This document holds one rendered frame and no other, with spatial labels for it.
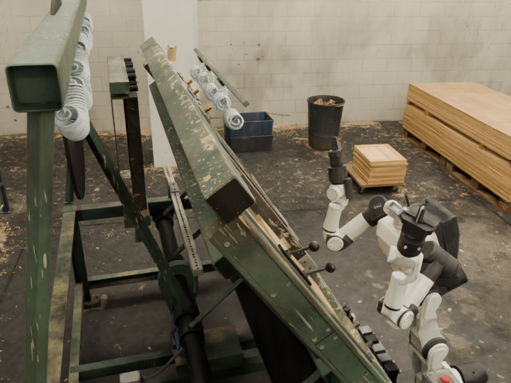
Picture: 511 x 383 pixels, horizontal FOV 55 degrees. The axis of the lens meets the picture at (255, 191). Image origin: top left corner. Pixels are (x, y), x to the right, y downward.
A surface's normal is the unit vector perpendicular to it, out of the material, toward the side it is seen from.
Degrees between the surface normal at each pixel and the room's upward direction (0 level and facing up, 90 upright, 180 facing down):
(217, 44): 90
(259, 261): 90
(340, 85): 90
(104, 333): 0
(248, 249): 90
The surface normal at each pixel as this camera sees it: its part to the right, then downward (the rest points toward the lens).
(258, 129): 0.26, 0.44
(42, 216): 0.86, 0.34
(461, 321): 0.02, -0.90
